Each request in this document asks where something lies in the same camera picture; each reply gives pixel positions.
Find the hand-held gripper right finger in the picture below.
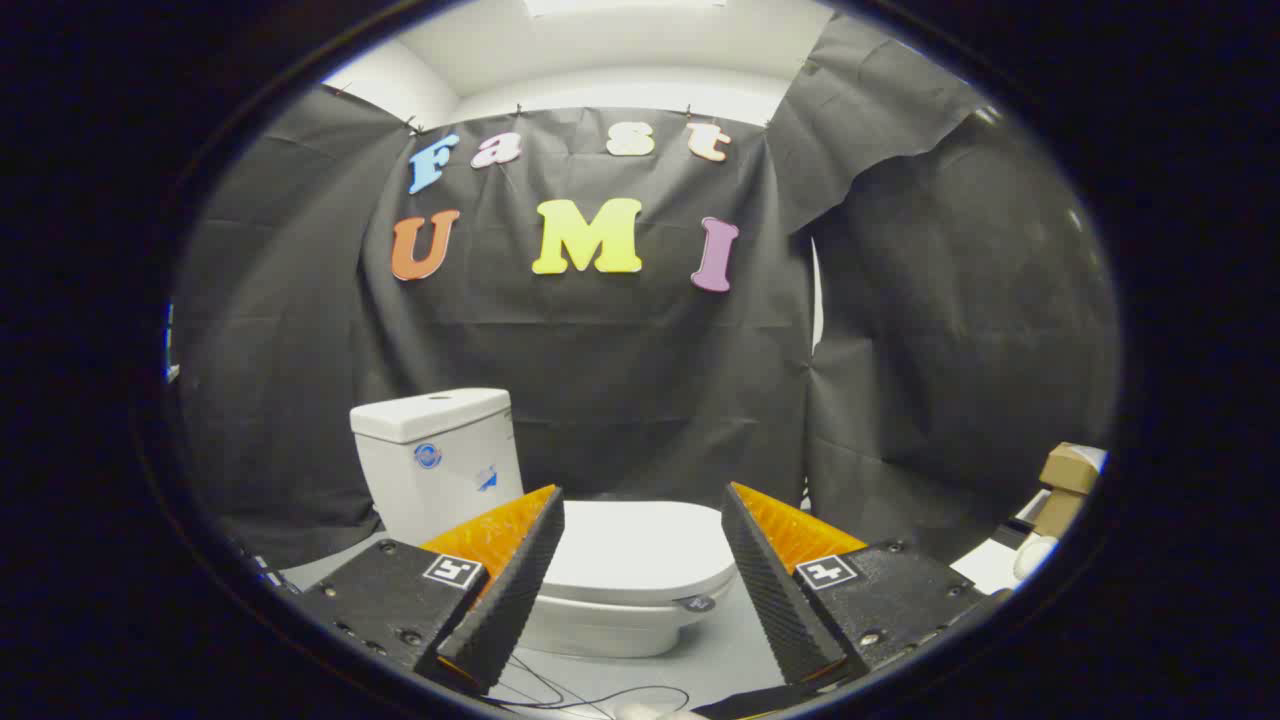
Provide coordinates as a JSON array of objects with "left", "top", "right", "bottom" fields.
[{"left": 720, "top": 482, "right": 1011, "bottom": 689}]

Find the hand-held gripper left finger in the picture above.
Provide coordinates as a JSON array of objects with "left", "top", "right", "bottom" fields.
[{"left": 300, "top": 484, "right": 566, "bottom": 696}]

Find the white toilet lid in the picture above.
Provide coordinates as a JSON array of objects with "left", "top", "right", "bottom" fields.
[{"left": 540, "top": 500, "right": 739, "bottom": 613}]

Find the white toilet with tank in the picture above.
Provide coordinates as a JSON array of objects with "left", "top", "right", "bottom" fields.
[{"left": 350, "top": 388, "right": 739, "bottom": 659}]

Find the black backdrop cloth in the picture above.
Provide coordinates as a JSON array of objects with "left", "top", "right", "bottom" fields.
[{"left": 175, "top": 10, "right": 1119, "bottom": 571}]

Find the brown cardboard box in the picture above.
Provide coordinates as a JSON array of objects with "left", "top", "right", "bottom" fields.
[{"left": 1030, "top": 442, "right": 1101, "bottom": 541}]

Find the black cable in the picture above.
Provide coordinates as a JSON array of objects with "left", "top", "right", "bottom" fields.
[{"left": 490, "top": 655, "right": 691, "bottom": 713}]

